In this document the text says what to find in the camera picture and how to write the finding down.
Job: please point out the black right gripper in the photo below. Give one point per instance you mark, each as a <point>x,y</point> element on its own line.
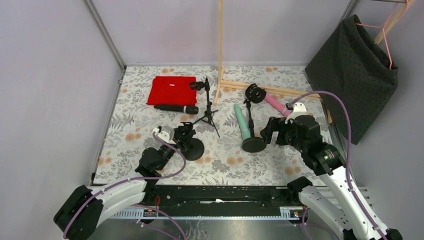
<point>276,129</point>

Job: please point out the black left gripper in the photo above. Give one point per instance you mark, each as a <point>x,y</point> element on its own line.
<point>182,133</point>

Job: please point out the round-base mic stand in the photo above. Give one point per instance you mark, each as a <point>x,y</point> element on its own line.
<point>253,144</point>
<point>198,151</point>

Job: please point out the pink microphone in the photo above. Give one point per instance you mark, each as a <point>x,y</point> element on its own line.
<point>277,105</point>

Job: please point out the mint green microphone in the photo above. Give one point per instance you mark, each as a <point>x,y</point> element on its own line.
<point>243,125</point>

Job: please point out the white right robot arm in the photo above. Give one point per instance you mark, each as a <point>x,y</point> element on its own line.
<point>352,218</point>

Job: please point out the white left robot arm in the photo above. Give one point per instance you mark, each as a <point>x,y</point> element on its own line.
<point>86,208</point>

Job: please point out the black tripod mic stand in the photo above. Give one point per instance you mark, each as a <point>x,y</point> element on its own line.
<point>208,113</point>

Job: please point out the black microphone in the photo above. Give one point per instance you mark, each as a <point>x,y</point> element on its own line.
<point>191,110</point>

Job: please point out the floral table mat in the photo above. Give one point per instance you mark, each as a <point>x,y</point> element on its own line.
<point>223,161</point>

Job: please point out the red folded cloth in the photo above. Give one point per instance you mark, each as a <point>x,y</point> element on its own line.
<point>172,90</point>

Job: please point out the dark dotted hanging garment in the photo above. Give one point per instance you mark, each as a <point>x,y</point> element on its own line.
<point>353,67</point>

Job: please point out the pink clothes hanger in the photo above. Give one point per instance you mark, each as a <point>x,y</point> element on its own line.
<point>399,9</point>

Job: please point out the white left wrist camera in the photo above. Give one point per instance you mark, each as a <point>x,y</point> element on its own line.
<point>165,133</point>

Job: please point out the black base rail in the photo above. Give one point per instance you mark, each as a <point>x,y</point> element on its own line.
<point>223,201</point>

